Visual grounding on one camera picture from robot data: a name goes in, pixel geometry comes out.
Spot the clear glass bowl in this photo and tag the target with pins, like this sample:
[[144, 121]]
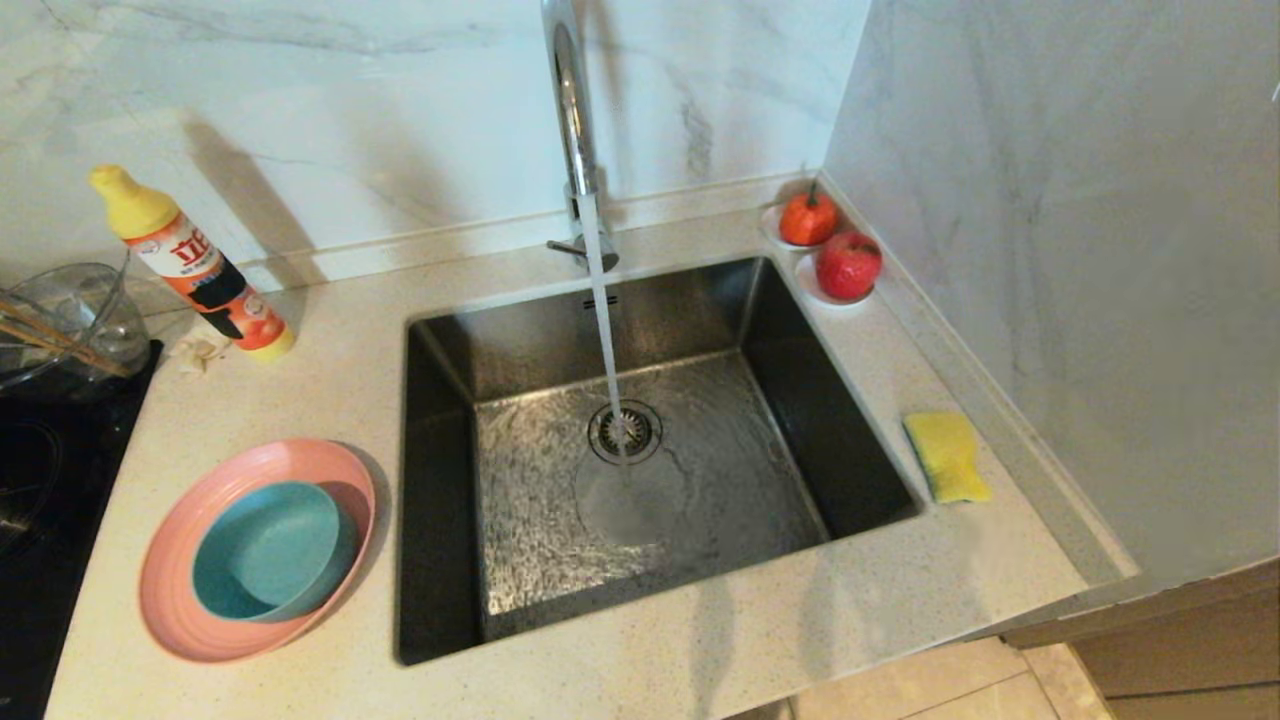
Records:
[[85, 300]]

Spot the crumpled white tissue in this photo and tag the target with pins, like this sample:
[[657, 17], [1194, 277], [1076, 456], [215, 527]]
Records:
[[200, 352]]

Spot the pink round plate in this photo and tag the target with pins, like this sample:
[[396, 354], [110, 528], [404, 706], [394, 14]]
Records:
[[330, 475]]

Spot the brown wooden chopstick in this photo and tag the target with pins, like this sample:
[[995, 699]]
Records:
[[50, 348], [55, 335]]

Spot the orange dish soap bottle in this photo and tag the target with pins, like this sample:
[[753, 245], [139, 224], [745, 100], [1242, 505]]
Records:
[[205, 270]]

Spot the red apple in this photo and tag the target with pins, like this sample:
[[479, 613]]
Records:
[[850, 265]]

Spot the small white dish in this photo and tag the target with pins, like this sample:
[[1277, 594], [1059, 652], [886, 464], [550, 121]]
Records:
[[810, 287], [770, 225]]

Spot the stainless steel sink basin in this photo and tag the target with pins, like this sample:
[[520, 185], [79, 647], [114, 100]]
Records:
[[800, 400]]

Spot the yellow fish-shaped sponge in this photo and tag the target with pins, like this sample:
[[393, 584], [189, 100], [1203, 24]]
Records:
[[946, 455]]

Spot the blue bowl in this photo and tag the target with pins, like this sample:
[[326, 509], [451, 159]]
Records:
[[270, 550]]

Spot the black induction cooktop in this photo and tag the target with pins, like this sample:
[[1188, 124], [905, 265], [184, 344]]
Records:
[[50, 520]]

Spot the chrome kitchen faucet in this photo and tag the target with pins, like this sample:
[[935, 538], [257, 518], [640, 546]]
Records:
[[570, 110]]

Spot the running tap water stream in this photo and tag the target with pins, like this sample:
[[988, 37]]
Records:
[[603, 320]]

